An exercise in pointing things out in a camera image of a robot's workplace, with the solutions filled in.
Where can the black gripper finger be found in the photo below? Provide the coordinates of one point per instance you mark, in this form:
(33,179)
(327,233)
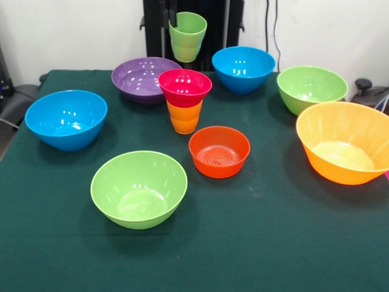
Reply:
(165,16)
(172,15)

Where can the green plastic cup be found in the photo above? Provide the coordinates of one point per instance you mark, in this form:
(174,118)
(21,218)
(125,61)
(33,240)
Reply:
(188,39)

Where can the pink plastic bowl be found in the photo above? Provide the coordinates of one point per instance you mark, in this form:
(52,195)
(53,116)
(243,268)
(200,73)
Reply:
(185,88)

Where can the blue plastic bowl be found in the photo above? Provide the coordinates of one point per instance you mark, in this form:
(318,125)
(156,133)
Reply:
(243,70)
(65,121)

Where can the orange plastic cup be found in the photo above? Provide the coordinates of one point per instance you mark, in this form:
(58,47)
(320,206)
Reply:
(185,121)

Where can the red-orange plastic bowl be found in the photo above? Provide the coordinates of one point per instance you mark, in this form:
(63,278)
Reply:
(218,167)

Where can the large orange plastic bowl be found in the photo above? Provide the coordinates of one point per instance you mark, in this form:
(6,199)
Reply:
(343,146)

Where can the purple plastic bowl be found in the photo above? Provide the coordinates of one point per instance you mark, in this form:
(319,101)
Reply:
(139,79)

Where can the green plastic bowl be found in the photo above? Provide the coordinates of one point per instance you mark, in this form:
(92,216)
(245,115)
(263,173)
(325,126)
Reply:
(138,194)
(311,86)

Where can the dark grey chair base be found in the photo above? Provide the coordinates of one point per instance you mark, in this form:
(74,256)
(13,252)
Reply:
(18,100)
(369,94)

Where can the dark green table cloth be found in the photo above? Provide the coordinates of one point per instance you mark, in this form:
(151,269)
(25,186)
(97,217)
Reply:
(194,261)

